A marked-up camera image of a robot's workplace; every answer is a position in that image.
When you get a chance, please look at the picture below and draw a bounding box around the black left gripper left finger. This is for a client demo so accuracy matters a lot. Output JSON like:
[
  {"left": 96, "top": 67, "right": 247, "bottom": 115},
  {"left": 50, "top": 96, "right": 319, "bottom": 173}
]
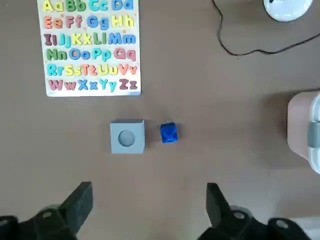
[{"left": 0, "top": 181, "right": 94, "bottom": 240}]

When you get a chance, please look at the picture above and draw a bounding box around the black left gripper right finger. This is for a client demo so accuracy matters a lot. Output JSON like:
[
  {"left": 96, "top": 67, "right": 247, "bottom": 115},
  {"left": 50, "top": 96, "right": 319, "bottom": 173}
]
[{"left": 199, "top": 182, "right": 312, "bottom": 240}]

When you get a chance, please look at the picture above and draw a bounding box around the grey block with round hollow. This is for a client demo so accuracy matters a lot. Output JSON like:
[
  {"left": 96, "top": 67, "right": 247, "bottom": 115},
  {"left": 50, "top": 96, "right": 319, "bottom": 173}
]
[{"left": 109, "top": 118, "right": 146, "bottom": 155}]

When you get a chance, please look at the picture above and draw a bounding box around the small blue toy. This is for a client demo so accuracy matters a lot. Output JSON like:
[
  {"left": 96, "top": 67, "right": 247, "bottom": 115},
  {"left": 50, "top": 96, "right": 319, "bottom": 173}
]
[{"left": 159, "top": 121, "right": 180, "bottom": 145}]

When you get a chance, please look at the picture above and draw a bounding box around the white lid with grey clips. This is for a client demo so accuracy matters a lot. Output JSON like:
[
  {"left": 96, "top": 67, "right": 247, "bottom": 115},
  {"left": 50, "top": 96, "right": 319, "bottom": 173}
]
[{"left": 306, "top": 93, "right": 320, "bottom": 174}]

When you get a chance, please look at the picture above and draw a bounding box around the pink plastic bin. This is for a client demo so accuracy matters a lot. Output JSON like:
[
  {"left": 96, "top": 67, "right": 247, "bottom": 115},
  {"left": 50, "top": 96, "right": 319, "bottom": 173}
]
[{"left": 286, "top": 91, "right": 320, "bottom": 161}]

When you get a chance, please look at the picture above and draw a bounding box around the colourful alphabet puzzle board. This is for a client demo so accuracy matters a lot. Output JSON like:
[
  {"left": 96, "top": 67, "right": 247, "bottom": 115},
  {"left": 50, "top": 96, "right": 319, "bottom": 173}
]
[{"left": 36, "top": 0, "right": 142, "bottom": 98}]

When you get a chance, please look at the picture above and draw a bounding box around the white desk lamp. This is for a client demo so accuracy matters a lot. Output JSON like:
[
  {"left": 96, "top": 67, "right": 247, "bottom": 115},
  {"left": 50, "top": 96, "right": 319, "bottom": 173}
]
[{"left": 263, "top": 0, "right": 315, "bottom": 22}]

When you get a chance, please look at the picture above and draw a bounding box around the black lamp cable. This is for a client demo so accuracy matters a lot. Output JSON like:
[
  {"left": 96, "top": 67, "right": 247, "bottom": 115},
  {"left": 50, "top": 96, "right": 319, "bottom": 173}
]
[{"left": 211, "top": 0, "right": 320, "bottom": 57}]

